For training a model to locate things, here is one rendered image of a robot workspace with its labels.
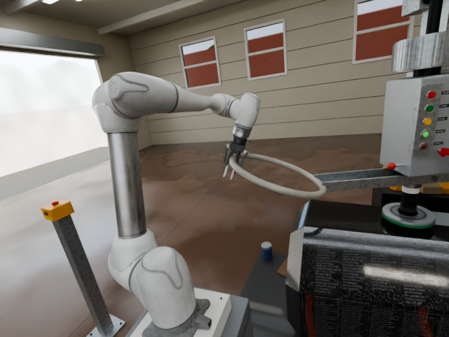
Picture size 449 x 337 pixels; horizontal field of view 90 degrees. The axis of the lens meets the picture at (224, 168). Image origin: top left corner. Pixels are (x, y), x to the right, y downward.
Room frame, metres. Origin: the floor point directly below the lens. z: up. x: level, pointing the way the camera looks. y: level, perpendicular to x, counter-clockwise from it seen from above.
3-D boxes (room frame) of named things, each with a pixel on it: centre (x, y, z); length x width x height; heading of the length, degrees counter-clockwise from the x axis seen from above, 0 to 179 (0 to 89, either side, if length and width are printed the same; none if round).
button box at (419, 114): (0.90, -0.83, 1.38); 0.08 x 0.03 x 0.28; 85
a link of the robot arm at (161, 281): (0.61, 0.25, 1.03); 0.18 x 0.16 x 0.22; 49
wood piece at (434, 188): (1.41, -1.38, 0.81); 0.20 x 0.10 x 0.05; 158
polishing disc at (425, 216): (1.01, -0.91, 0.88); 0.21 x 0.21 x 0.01
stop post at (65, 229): (1.30, 1.07, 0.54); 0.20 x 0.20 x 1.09; 60
